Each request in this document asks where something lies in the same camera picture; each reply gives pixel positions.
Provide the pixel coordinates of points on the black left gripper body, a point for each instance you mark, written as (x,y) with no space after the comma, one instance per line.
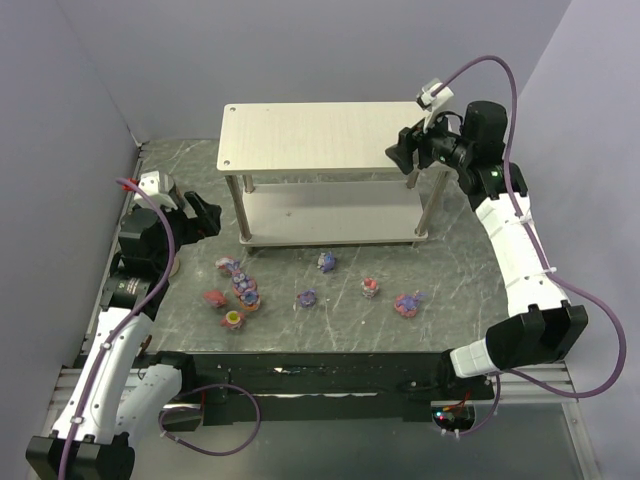
(189,220)

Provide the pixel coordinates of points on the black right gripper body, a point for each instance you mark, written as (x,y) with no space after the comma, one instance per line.
(413,147)

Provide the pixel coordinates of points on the pink toy yellow hat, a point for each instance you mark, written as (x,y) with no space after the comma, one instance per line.
(233,320)

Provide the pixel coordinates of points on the red bunny ear toy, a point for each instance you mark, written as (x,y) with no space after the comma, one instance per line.
(369,287)

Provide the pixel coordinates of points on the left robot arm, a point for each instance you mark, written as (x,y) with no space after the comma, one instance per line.
(97,432)

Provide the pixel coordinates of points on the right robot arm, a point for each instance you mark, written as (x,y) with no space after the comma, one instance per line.
(542,326)

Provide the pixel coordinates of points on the white two-tier shelf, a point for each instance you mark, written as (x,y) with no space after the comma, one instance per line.
(285,163)

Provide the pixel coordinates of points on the pink white toy top-left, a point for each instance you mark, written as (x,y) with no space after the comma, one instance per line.
(227,265)

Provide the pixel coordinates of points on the beige pump lotion bottle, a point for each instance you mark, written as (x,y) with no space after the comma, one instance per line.
(175,267)

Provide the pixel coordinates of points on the purple spotted toy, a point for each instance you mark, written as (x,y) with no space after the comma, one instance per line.
(241,283)

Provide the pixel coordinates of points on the orange base purple toy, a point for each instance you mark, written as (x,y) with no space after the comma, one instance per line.
(250,300)

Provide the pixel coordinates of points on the purple white standing toy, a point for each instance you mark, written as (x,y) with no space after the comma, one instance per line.
(326,262)

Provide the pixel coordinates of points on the purple toy centre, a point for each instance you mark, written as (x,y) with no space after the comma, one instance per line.
(307,299)

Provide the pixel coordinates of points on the pink purple lying toy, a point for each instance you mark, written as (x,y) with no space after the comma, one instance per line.
(406,305)

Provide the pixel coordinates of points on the black front base bar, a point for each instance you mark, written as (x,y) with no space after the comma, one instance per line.
(239,387)

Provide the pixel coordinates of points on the small electronics board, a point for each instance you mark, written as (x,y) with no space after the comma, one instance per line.
(452,418)

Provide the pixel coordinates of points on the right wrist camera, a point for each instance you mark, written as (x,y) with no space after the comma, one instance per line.
(433,98)

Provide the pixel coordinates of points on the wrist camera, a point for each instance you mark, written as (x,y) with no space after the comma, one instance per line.
(433,98)
(161,188)

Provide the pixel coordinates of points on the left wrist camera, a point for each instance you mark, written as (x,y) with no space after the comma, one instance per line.
(161,188)

